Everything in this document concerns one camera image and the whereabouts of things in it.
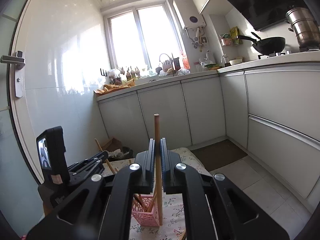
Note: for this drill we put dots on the white bowl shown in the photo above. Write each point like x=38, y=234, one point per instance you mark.
x=235, y=61

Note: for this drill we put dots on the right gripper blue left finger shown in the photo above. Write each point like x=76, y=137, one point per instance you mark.
x=144, y=177

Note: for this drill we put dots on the window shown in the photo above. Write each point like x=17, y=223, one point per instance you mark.
x=143, y=36

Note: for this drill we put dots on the brown paper bag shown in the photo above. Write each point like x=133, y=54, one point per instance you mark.
x=112, y=144

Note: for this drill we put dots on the dark floor mat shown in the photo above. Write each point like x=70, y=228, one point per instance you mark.
x=219, y=154

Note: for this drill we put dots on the stainless steel steamer pot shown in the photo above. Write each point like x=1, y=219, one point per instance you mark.
x=304, y=26

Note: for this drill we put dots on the yellow cloth on counter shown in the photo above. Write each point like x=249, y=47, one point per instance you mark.
x=107, y=89

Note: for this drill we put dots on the floral tablecloth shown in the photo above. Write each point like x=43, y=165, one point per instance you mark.
x=173, y=212

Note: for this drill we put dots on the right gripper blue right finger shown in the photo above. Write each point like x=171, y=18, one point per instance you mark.
x=171, y=178

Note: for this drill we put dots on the pink perforated utensil holder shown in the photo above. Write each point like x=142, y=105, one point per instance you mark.
x=150, y=219

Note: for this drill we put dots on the black wok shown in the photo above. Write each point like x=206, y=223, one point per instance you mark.
x=265, y=46

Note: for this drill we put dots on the gas stove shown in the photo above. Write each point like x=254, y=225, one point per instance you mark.
x=289, y=51

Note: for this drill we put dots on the door handle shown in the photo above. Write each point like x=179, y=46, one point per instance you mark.
x=18, y=61

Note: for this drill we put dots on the white water heater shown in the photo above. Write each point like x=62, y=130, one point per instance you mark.
x=188, y=15

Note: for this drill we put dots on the wall spice rack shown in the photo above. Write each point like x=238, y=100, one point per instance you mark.
x=230, y=38

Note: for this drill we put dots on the white lower kitchen cabinets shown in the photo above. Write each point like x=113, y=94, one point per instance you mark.
x=273, y=113

